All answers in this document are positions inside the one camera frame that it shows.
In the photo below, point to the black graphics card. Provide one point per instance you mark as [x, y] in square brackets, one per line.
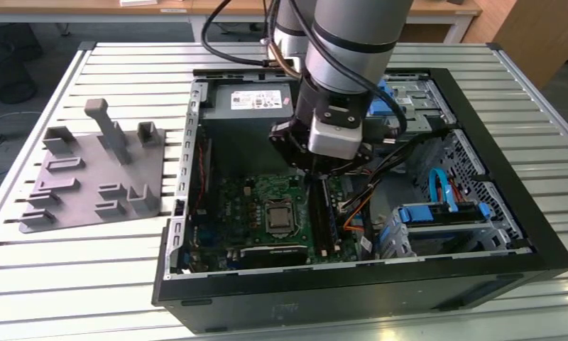
[275, 255]

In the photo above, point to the black camera bracket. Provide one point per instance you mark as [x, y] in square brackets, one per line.
[337, 113]

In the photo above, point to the installed RAM stick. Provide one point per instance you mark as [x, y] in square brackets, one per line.
[335, 223]

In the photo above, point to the white box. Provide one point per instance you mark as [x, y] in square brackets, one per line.
[139, 3]

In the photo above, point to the grey power supply white label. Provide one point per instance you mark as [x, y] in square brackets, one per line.
[237, 142]

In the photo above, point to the black office chair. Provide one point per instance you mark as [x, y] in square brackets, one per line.
[10, 64]

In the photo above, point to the metal disk bay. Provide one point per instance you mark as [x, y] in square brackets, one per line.
[455, 234]

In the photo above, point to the wooden cabinet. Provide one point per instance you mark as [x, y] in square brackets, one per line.
[539, 35]

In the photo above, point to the black PC case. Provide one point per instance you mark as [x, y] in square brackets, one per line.
[313, 302]

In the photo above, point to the wooden desk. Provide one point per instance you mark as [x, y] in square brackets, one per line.
[76, 7]

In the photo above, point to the metal drive cage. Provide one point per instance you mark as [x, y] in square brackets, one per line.
[422, 122]

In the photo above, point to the grey parts rack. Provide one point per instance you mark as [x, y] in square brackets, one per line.
[90, 170]

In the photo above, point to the hard disk in blue carrier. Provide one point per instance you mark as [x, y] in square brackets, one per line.
[417, 213]

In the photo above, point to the blue drive bay latch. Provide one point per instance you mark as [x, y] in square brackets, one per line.
[377, 108]

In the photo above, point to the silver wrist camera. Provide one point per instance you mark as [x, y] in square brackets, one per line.
[334, 142]

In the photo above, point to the green motherboard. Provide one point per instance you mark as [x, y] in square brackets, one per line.
[246, 199]

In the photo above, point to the silver CPU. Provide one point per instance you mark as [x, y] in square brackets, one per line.
[278, 217]

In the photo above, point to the CPU socket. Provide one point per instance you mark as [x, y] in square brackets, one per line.
[281, 232]

